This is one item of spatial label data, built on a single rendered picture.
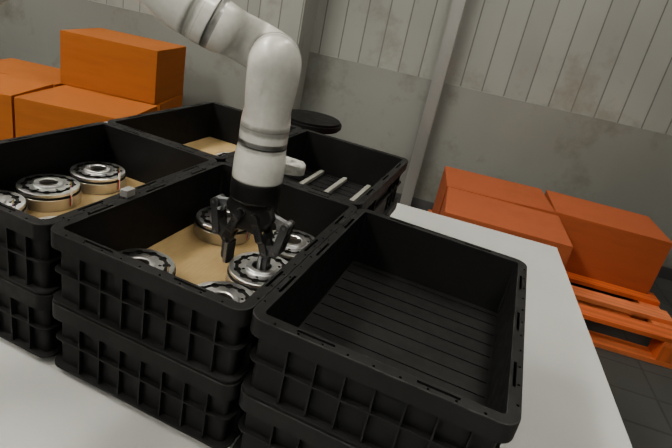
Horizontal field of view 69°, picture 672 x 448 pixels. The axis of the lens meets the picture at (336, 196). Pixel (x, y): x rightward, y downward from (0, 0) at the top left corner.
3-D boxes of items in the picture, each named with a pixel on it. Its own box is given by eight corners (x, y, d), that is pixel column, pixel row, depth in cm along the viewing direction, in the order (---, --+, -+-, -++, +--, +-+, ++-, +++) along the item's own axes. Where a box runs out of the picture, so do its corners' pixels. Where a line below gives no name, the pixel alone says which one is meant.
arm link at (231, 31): (309, 47, 71) (222, -9, 67) (312, 55, 63) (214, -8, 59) (284, 88, 73) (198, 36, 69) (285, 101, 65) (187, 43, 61)
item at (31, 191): (44, 203, 84) (44, 200, 83) (2, 185, 87) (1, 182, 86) (92, 188, 92) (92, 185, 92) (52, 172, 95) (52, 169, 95)
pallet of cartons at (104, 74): (203, 164, 354) (214, 52, 325) (94, 219, 252) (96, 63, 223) (37, 116, 378) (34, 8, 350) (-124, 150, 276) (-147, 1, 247)
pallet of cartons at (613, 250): (626, 285, 304) (658, 218, 287) (680, 376, 224) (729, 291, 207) (423, 227, 326) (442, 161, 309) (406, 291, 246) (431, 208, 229)
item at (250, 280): (274, 297, 71) (274, 293, 71) (215, 273, 74) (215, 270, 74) (303, 268, 80) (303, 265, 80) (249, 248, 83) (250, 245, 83)
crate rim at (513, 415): (512, 450, 47) (521, 431, 46) (243, 332, 55) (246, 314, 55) (522, 274, 83) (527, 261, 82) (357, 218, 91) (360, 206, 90)
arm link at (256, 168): (306, 174, 78) (314, 137, 76) (271, 193, 68) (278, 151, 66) (257, 157, 81) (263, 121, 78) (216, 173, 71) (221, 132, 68)
